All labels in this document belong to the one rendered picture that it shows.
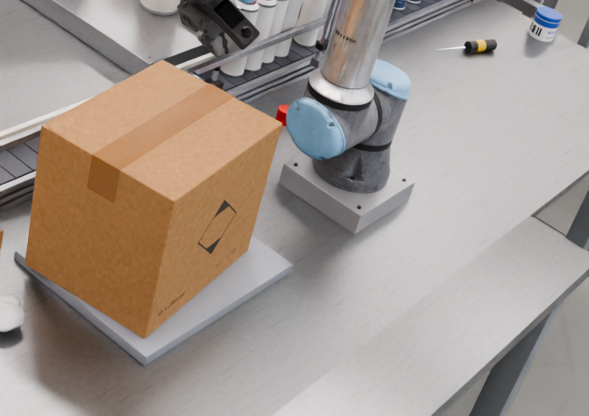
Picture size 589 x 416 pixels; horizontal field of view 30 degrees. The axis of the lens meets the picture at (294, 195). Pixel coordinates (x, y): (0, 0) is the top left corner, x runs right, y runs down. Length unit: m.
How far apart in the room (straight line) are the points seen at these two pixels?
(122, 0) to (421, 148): 0.74
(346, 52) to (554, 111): 0.97
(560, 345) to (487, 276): 1.32
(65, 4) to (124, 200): 0.95
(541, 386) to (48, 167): 1.90
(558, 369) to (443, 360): 1.45
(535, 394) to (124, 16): 1.55
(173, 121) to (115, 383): 0.40
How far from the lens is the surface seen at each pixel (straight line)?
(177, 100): 1.74
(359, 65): 1.84
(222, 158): 1.63
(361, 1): 1.79
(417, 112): 2.49
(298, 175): 2.08
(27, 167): 1.95
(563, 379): 3.27
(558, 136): 2.61
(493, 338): 1.95
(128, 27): 2.42
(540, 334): 2.30
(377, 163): 2.07
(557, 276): 2.16
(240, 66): 2.30
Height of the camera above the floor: 2.04
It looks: 35 degrees down
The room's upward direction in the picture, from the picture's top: 16 degrees clockwise
